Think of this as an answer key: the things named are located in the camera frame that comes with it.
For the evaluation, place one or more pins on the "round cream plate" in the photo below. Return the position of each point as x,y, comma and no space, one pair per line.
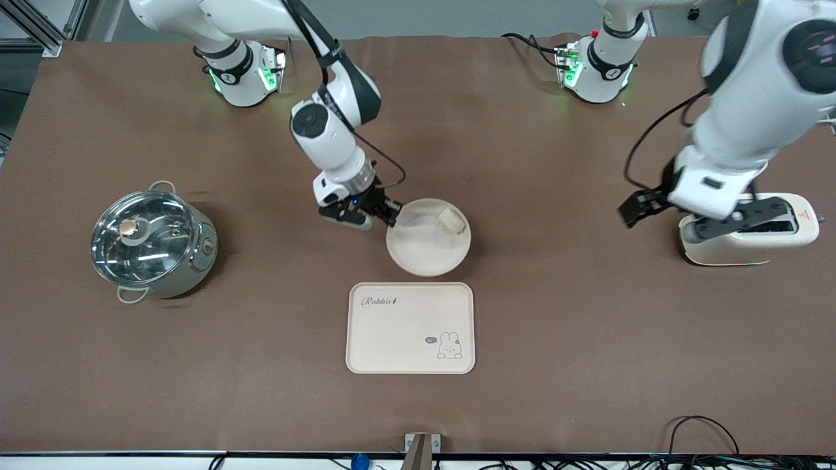
424,251

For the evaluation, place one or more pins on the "small pale bun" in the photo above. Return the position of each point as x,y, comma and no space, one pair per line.
452,220

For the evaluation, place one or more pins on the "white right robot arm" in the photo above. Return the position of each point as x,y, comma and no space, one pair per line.
326,124

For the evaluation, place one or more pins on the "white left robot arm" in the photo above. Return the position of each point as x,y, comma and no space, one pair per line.
751,98

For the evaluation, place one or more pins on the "cream rabbit print tray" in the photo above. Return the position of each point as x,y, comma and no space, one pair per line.
405,333

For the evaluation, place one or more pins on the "cream two-slot toaster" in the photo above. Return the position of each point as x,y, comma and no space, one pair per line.
751,249

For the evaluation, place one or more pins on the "steel electric cooking pot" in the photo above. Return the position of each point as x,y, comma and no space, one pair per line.
196,267

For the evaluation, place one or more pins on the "black caster wheel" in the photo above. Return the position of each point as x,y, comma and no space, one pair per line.
694,12

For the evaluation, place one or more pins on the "brown table cover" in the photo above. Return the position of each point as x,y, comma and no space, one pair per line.
261,391

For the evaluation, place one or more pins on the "glass pot lid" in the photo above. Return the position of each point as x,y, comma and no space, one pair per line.
140,238

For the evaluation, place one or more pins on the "blue round cap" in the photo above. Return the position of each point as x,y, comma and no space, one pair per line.
360,462

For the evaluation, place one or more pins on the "grey metal camera bracket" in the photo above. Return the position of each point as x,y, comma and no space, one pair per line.
421,450

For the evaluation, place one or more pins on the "aluminium frame profile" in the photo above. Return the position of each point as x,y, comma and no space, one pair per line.
46,29

